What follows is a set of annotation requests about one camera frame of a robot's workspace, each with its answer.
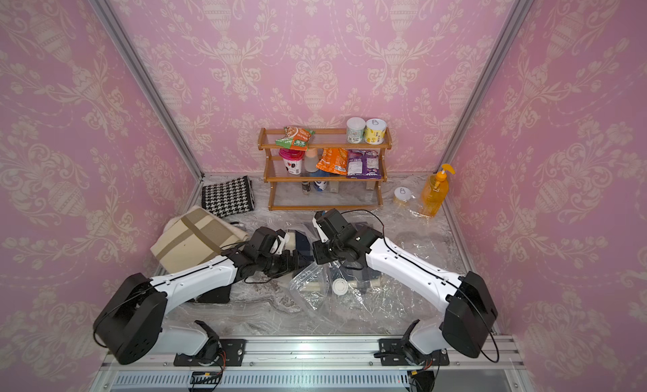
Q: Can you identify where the orange snack bag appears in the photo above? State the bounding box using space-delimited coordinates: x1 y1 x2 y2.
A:
316 148 348 176

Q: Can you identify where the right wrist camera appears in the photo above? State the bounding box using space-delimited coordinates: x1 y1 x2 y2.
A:
312 211 329 244

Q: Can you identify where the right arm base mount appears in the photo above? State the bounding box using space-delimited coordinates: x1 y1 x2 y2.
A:
373 320 450 370

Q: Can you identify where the cream black plaid scarf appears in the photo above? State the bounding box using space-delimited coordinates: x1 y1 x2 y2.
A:
302 267 382 294

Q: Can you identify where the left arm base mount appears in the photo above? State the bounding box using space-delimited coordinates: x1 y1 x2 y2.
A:
174 320 247 368

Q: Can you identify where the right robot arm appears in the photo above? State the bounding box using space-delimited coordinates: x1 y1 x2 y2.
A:
313 208 498 365

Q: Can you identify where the purple snack bag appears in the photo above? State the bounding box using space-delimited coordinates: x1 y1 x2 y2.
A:
346 149 382 180

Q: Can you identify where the yellow white cup can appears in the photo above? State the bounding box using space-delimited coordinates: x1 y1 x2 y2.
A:
364 118 388 145

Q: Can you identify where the beige knitted scarf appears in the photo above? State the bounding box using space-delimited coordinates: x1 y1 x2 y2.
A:
159 213 195 242

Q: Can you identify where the navy grey plaid scarf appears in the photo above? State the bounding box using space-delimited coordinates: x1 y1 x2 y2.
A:
277 226 342 290

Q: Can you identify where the orange soap pump bottle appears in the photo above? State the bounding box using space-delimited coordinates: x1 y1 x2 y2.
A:
421 164 455 217

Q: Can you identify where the black white houndstooth scarf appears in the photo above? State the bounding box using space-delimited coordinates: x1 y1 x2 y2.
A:
202 176 255 218

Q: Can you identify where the pink lid yogurt cup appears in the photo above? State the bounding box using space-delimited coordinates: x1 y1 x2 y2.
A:
279 149 305 176

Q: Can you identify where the aluminium front rail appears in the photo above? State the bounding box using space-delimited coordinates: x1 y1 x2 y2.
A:
100 335 527 371

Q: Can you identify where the white vacuum bag valve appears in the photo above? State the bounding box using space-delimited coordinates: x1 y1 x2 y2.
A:
332 278 350 296

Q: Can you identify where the clear plastic vacuum bag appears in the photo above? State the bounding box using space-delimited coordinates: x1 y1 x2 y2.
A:
220 200 466 336

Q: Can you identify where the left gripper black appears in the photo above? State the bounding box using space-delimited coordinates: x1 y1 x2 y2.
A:
258 248 312 278

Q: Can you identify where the green white cup can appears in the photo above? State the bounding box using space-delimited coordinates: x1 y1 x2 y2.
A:
346 117 366 144

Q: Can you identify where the wooden three-tier shelf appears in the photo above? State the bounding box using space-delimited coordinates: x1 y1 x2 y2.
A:
257 127 393 211

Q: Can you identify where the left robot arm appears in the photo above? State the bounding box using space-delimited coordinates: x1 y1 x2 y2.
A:
93 227 313 366

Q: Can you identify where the small white bottle on shelf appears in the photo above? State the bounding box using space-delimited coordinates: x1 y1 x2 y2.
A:
304 149 319 173

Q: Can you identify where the red green snack packet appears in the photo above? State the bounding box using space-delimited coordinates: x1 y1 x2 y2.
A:
275 126 315 151

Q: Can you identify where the beige brown plaid scarf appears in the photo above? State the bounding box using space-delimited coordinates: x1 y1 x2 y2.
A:
150 206 249 273

